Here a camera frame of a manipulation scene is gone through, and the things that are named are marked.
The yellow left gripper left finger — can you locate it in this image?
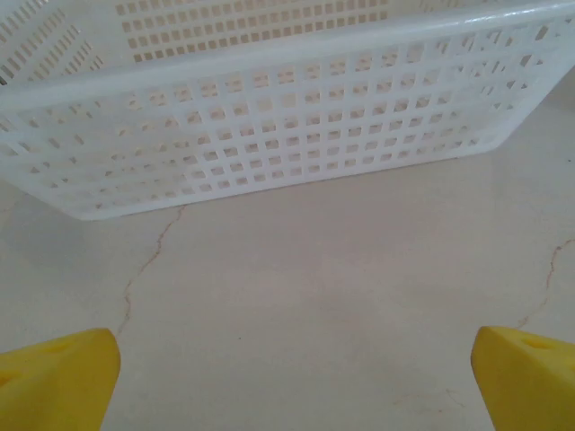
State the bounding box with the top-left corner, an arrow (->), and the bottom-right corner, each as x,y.
0,327 -> 122,431

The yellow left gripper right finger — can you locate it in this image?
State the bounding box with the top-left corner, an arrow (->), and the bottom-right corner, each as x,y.
470,325 -> 575,431

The white perforated plastic basket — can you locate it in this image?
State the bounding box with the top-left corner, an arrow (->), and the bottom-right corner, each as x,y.
0,0 -> 575,222

